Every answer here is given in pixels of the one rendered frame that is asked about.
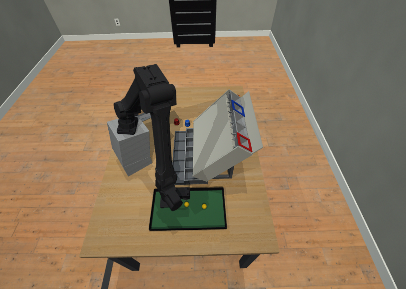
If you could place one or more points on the green tray with black rim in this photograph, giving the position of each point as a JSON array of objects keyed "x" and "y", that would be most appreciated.
[{"x": 193, "y": 217}]

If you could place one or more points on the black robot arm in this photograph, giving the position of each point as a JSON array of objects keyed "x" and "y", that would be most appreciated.
[{"x": 152, "y": 93}]

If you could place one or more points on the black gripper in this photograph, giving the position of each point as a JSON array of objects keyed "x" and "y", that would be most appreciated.
[{"x": 163, "y": 203}]

